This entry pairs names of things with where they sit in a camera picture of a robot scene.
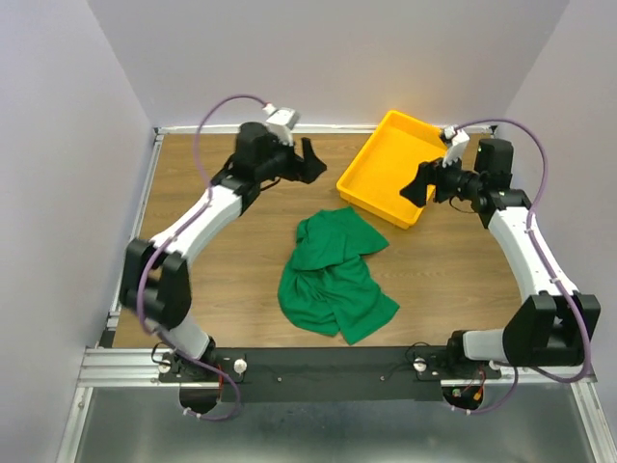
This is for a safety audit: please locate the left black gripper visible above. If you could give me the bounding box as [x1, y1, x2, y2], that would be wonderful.
[255, 130, 327, 184]

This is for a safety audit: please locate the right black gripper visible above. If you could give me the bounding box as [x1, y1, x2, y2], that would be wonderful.
[397, 148, 482, 207]

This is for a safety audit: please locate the yellow plastic tray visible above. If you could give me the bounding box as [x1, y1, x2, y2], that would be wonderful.
[336, 110, 445, 230]

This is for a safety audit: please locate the green t shirt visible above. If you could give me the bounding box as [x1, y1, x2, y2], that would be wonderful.
[278, 206, 399, 345]

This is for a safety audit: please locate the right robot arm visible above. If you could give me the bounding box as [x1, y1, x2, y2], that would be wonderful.
[400, 138, 601, 383]

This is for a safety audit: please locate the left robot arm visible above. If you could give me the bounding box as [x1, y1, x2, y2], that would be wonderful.
[119, 122, 327, 381]

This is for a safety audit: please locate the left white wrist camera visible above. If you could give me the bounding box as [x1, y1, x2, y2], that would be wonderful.
[262, 103, 300, 146]

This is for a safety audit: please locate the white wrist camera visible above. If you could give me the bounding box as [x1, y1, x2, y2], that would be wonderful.
[440, 125, 469, 168]
[262, 103, 300, 146]

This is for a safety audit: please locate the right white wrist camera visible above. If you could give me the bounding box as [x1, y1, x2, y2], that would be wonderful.
[440, 125, 469, 168]

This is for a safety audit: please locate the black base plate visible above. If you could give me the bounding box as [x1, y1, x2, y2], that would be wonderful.
[155, 342, 501, 412]

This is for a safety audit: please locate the aluminium left side rail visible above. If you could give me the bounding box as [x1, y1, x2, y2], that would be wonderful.
[96, 127, 164, 348]

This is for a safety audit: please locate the aluminium rail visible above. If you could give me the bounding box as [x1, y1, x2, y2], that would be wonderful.
[96, 127, 164, 348]
[76, 345, 599, 388]

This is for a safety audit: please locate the aluminium front rail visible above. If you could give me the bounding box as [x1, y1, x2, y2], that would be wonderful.
[76, 345, 599, 388]

